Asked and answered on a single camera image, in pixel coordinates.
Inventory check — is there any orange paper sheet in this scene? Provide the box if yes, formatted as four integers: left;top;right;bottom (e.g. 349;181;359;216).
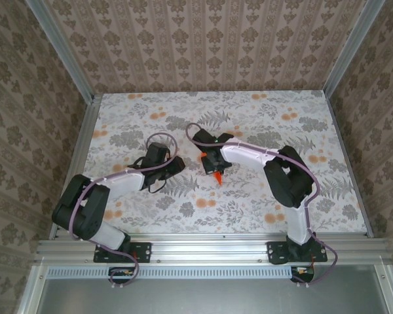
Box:
200;150;224;187

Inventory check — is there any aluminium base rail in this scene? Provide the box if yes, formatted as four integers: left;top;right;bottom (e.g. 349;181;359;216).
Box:
34;238;392;264

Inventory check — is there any right aluminium corner post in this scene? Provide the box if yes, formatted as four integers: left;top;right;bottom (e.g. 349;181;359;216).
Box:
322;0;386;97

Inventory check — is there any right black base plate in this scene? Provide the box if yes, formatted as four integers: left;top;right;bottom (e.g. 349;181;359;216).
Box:
267;241;328;264

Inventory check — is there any grey slotted cable duct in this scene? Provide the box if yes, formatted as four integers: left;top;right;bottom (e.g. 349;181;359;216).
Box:
47;265;297;279

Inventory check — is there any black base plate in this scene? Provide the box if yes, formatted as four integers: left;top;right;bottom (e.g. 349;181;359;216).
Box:
267;241;328;264
94;241;152;264

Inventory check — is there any black connector with wires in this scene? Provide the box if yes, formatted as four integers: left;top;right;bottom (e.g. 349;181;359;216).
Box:
108;266;140;285
290;265;315;284

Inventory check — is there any left aluminium corner post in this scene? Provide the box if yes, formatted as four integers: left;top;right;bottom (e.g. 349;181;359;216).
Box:
25;0;101;102

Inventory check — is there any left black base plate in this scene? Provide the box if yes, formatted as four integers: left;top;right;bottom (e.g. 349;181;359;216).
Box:
94;241;152;264

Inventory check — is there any floral patterned table cover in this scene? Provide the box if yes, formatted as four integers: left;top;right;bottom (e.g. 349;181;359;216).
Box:
67;92;369;235

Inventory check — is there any aluminium corner post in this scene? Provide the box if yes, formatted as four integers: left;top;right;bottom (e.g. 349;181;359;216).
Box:
25;0;101;102
322;0;386;97

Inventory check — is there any left aluminium side rail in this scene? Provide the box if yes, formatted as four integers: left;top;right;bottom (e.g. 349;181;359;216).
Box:
48;94;102;240

